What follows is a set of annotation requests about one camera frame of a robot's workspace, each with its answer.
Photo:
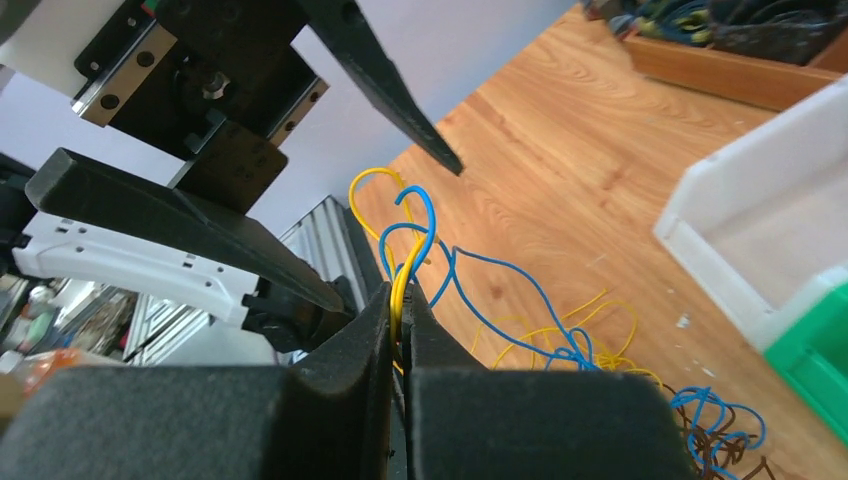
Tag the green plastic bin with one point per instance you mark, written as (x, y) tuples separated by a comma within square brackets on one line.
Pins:
[(810, 353)]

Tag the wooden compartment tray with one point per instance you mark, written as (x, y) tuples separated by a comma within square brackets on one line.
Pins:
[(758, 82)]

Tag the white plastic bin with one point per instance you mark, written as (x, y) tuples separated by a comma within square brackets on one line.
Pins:
[(761, 224)]

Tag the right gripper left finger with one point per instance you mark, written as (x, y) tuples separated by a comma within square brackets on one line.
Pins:
[(325, 417)]

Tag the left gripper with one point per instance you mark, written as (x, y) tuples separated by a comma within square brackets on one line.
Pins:
[(219, 86)]

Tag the rolled dark patterned belt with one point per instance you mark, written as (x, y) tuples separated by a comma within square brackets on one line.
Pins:
[(787, 31)]

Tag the rolled green-black belt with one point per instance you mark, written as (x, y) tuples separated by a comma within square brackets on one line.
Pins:
[(682, 22)]

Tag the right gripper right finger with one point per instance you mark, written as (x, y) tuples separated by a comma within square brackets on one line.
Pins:
[(465, 421)]

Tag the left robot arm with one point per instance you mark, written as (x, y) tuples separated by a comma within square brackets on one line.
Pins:
[(41, 245)]

